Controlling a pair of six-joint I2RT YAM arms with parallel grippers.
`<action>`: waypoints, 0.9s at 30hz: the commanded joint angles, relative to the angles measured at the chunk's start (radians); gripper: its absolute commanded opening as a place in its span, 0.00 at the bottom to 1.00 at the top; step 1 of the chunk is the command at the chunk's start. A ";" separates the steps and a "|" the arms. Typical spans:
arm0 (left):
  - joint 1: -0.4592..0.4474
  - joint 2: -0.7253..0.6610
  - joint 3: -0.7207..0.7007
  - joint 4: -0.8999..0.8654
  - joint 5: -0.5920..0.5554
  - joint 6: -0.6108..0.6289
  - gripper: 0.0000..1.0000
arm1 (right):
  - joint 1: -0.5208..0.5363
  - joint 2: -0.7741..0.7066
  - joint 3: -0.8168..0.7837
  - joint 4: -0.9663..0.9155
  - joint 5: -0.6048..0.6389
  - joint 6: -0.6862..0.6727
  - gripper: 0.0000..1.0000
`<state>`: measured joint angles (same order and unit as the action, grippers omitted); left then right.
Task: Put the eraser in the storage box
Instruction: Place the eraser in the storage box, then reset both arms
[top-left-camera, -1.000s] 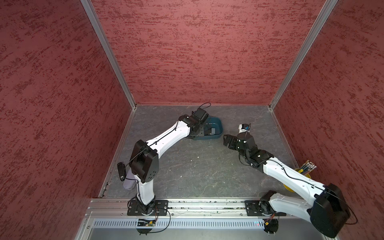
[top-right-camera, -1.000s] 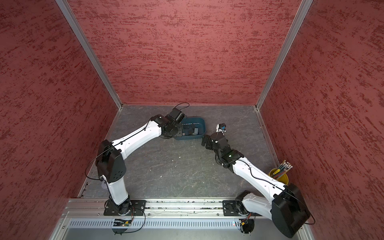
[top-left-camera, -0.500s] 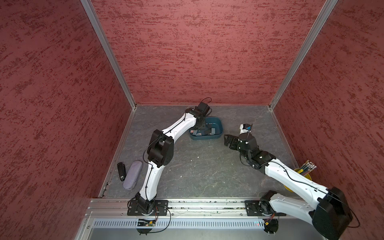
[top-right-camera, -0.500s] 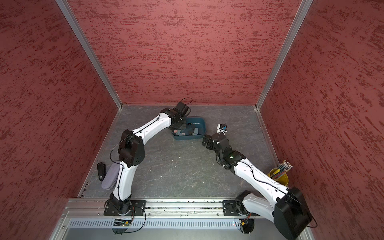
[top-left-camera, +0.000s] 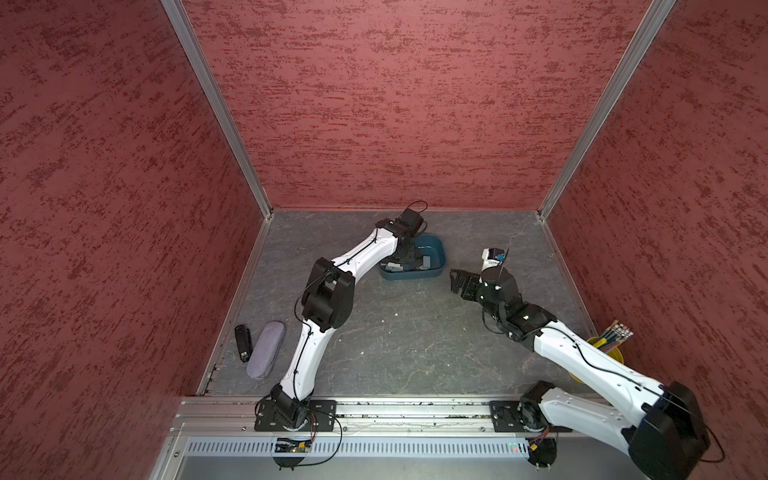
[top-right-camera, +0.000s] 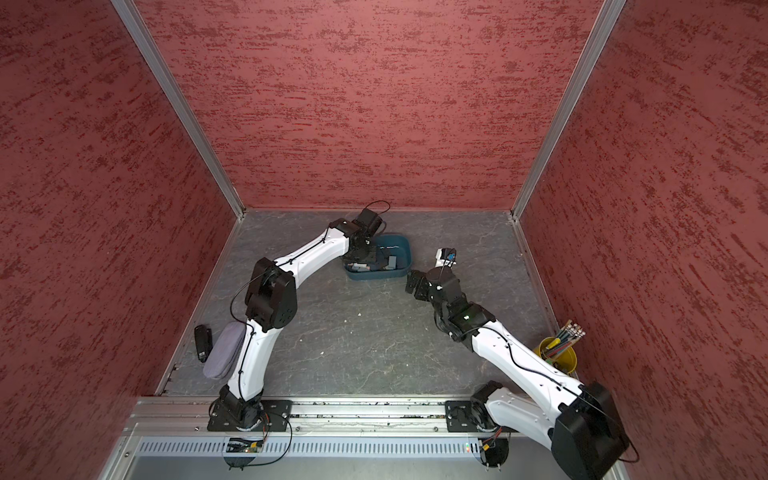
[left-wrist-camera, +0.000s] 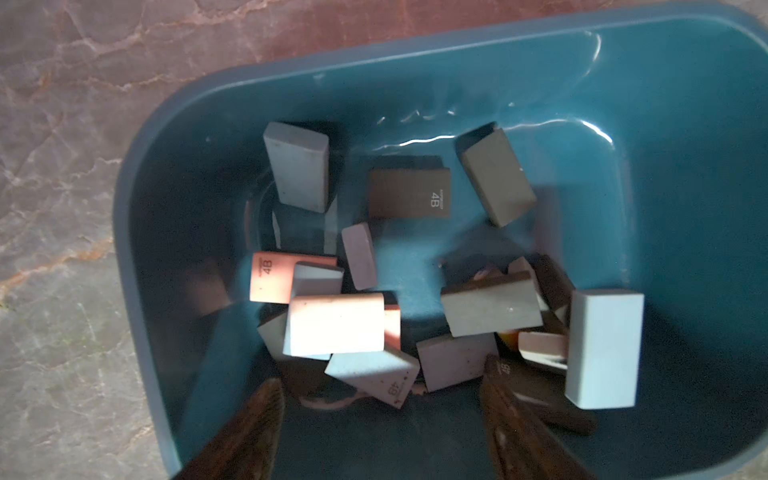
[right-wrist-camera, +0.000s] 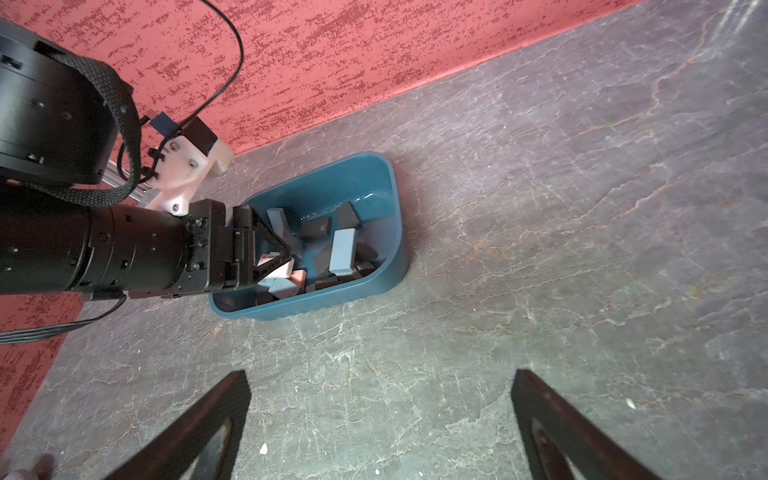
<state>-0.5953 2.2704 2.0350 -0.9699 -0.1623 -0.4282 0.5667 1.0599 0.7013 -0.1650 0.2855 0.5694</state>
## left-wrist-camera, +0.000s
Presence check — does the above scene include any pink eraser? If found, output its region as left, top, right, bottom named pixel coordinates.
left=249, top=251, right=338, bottom=304
left=384, top=305, right=402, bottom=350

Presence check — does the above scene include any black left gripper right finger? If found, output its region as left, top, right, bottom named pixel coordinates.
left=479, top=356, right=595, bottom=479

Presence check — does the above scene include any teal plastic storage box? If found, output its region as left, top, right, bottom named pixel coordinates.
left=113, top=2, right=767, bottom=479

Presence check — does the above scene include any orange eraser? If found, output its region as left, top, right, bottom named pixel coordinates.
left=497, top=330, right=520, bottom=355

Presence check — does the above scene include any white eraser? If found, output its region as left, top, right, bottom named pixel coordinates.
left=283, top=293, right=385, bottom=358

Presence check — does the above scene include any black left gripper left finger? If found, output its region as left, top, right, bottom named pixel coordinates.
left=175, top=378, right=285, bottom=480

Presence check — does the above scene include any grey eraser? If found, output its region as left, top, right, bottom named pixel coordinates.
left=507, top=256, right=550, bottom=313
left=518, top=332, right=569, bottom=375

